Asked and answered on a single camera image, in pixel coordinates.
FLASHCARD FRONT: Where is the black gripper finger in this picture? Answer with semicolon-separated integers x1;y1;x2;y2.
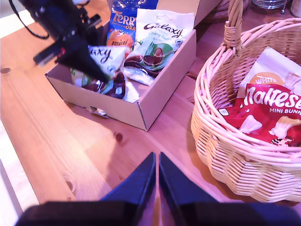
100;152;157;226
158;152;220;226
55;37;111;84

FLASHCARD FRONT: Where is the white Galaxy egg bag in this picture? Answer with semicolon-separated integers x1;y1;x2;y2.
123;8;196;87
70;45;141;104

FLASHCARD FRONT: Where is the blue Terry's orange egg bag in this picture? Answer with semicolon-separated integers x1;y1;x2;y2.
106;0;159;58

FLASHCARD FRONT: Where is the red Maltesers bunnies bag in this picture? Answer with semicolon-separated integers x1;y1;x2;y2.
218;46;301;148

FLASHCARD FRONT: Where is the brown cardboard box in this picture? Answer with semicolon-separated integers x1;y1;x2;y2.
45;0;223;132

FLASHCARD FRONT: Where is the woven wicker basket with handle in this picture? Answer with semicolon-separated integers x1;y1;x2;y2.
190;0;301;203

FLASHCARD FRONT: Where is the black cable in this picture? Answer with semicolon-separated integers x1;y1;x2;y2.
8;0;49;40

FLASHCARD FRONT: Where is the chrome wire utensil holder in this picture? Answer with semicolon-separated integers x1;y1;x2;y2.
251;0;287;14

